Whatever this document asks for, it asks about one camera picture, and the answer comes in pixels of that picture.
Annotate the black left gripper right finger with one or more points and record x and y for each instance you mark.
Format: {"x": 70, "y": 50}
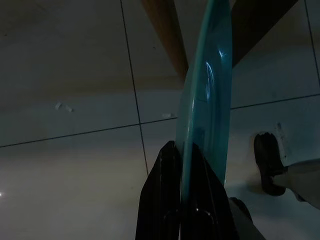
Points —
{"x": 210, "y": 205}

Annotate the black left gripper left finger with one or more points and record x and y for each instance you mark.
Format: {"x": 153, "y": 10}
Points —
{"x": 160, "y": 200}

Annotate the light blue plate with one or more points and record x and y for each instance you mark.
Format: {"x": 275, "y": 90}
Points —
{"x": 207, "y": 75}

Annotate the light wooden table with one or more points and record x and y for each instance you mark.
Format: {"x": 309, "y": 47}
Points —
{"x": 165, "y": 37}

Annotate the dark brown wooden table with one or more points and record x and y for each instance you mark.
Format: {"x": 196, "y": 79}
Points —
{"x": 257, "y": 25}

